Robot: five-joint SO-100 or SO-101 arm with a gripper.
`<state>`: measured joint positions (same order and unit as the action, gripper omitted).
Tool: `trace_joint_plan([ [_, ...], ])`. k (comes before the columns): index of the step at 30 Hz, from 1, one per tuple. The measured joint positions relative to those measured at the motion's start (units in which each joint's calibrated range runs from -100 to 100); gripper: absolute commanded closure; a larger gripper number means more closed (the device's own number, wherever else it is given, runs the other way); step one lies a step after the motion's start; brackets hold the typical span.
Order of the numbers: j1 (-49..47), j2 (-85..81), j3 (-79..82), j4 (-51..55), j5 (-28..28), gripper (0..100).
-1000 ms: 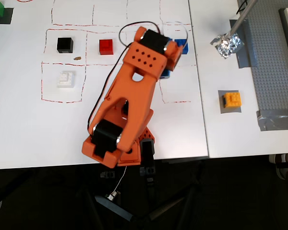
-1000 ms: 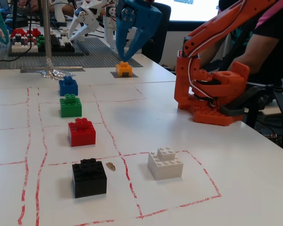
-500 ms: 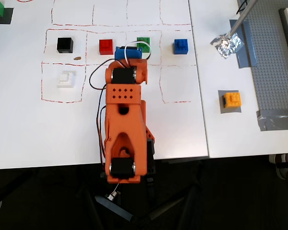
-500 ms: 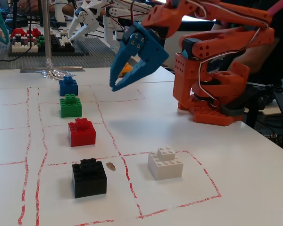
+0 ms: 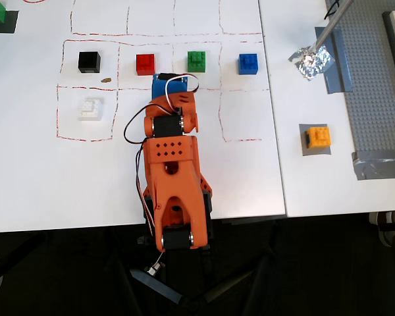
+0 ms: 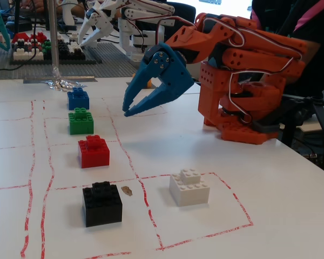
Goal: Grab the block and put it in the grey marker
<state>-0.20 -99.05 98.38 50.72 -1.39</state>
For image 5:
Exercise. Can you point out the black floor stand leg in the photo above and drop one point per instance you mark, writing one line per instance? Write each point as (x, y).
(230, 284)

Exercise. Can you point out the crumpled aluminium foil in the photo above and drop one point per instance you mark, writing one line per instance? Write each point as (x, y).
(311, 64)

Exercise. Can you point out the blue toy brick block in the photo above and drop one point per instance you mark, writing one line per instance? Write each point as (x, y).
(248, 64)

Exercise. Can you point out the metal rod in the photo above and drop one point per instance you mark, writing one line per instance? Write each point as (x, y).
(330, 28)

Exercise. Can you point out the orange and blue gripper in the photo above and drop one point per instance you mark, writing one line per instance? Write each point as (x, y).
(164, 87)

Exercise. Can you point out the black toy brick block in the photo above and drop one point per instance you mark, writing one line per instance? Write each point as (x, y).
(89, 62)

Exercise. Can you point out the silver duct tape strip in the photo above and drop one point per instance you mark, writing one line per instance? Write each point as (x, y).
(378, 166)

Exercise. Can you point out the white toy brick block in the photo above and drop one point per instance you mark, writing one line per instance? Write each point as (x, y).
(90, 109)

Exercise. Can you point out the grey floor stand leg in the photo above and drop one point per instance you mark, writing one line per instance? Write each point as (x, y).
(158, 286)

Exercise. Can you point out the yellow toy brick block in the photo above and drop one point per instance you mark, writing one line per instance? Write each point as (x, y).
(320, 137)

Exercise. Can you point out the grey studded baseplate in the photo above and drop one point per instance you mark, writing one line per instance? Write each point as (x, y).
(372, 98)

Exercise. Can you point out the blue-grey tape patch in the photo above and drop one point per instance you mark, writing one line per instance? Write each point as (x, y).
(340, 66)

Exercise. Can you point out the black table clamp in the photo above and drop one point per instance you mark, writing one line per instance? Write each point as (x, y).
(209, 210)
(148, 238)

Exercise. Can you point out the red toy brick block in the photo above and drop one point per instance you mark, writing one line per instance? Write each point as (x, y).
(146, 64)

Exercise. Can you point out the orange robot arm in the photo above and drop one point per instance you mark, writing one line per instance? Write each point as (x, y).
(174, 184)

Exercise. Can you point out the small brown crumb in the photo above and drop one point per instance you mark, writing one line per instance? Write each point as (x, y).
(106, 79)

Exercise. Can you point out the grey tape marker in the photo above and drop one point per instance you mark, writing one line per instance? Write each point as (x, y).
(316, 152)

